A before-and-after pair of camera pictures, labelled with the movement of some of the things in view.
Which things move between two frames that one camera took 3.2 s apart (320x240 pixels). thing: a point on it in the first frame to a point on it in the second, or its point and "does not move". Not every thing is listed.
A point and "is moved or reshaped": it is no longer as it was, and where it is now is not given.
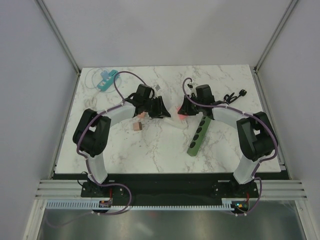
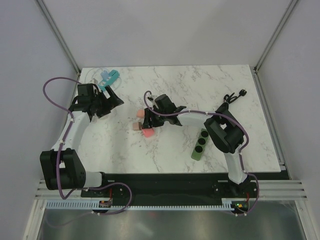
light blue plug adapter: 104,75 does not move
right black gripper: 185,109 to 147,123
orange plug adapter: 141,115 does not move
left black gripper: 161,111 to 110,103
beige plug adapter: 137,126 does not move
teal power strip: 105,83 does not move
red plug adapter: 181,116 is moved or reshaped
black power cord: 230,99 does not move
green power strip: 198,136 is moved or reshaped
